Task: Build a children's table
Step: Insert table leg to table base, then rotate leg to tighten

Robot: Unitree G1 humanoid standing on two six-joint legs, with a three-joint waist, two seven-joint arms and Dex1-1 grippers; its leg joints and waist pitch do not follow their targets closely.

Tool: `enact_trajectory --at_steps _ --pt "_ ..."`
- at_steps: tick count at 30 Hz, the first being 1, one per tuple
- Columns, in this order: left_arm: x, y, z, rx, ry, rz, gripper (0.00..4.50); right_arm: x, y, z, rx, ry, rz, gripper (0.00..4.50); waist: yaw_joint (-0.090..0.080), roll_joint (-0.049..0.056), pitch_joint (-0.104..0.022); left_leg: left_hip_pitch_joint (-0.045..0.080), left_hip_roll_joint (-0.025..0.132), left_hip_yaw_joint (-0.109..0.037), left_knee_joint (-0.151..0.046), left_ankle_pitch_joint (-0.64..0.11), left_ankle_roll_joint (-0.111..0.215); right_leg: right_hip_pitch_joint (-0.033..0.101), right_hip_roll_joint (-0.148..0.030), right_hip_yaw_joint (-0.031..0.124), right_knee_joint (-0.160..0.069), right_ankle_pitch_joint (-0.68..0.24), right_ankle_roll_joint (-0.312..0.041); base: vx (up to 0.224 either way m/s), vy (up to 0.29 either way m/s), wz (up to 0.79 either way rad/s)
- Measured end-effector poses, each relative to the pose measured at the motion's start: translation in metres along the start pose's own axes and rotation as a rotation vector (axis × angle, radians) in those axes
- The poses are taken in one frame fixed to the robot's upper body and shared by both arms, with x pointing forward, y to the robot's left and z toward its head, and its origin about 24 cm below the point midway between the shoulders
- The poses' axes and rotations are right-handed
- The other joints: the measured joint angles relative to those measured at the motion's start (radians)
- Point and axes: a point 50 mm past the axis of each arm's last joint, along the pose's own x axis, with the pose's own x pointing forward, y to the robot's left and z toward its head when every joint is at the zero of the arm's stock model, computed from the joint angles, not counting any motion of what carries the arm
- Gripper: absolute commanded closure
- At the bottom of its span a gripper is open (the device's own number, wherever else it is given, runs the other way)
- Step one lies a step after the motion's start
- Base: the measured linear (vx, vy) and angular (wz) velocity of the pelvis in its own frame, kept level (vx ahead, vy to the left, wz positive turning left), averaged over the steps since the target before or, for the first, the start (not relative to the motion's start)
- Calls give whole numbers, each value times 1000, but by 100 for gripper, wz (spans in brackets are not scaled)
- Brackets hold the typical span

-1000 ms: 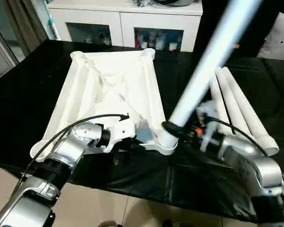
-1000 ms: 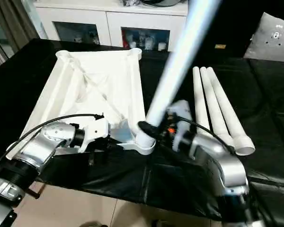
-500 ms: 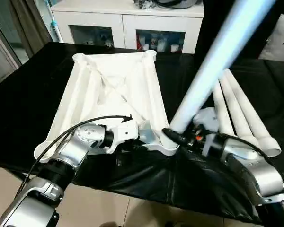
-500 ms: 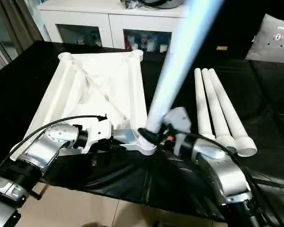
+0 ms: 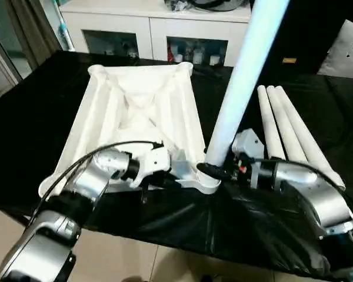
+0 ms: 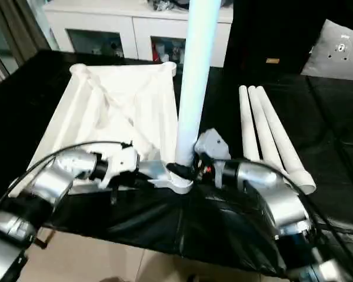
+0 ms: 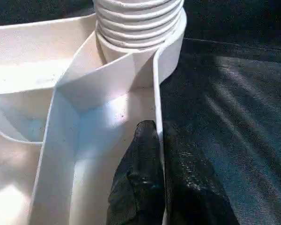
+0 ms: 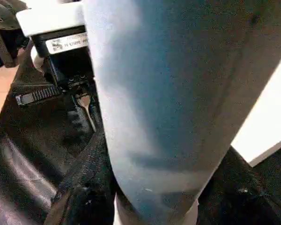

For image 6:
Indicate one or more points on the white plastic table top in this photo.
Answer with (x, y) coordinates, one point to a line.
(106, 117)

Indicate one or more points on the white plastic table leg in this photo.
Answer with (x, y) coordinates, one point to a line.
(276, 123)
(197, 73)
(247, 123)
(263, 123)

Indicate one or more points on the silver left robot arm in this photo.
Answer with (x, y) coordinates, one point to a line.
(47, 179)

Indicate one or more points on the black work mat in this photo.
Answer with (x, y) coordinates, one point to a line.
(164, 223)

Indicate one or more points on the dark left robot foot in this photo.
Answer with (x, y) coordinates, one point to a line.
(113, 280)

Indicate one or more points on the dark robot foot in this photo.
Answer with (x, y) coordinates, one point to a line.
(113, 280)
(201, 278)

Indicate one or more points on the dark right robot foot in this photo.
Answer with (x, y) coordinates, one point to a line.
(201, 278)

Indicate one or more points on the white glass-door cabinet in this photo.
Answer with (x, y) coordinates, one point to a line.
(135, 29)

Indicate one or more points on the black box with gold label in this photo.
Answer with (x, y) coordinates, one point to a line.
(267, 29)

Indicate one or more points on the grey cushion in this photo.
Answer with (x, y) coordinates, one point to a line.
(335, 64)

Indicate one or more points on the beige curtain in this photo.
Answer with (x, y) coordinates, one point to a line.
(14, 29)

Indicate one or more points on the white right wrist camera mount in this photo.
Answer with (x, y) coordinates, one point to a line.
(211, 144)

